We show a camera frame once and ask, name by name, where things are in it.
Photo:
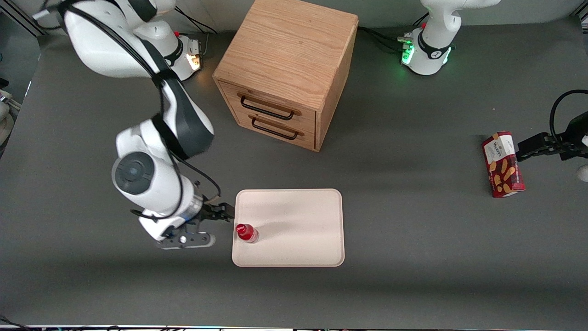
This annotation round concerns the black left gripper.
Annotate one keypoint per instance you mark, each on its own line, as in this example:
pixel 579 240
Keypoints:
pixel 557 146

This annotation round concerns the beige plastic tray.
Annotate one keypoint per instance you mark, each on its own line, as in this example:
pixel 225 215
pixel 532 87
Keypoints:
pixel 298 227

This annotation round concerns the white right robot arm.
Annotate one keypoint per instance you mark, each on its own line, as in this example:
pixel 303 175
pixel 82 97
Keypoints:
pixel 151 184

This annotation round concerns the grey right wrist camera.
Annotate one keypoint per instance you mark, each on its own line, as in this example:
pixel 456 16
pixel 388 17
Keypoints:
pixel 183 240

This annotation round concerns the black aluminium frame rail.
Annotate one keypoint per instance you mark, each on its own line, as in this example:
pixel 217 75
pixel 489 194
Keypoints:
pixel 582 17
pixel 20 23

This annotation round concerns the wooden drawer front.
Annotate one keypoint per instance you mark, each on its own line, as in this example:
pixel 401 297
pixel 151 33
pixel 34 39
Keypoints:
pixel 294 140
pixel 275 102

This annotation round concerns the beige round object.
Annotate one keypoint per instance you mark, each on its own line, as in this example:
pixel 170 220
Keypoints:
pixel 4 124

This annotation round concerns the red coke bottle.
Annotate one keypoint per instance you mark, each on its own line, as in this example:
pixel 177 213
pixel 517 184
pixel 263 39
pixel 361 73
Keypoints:
pixel 247 232

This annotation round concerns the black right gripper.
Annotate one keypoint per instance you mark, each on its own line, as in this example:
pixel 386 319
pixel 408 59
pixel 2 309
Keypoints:
pixel 210 213

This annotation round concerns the red shortbread cookie box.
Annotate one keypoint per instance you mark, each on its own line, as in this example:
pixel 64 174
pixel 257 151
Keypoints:
pixel 503 165

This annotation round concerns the wooden drawer cabinet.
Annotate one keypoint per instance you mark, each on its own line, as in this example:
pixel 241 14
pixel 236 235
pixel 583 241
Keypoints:
pixel 289 46

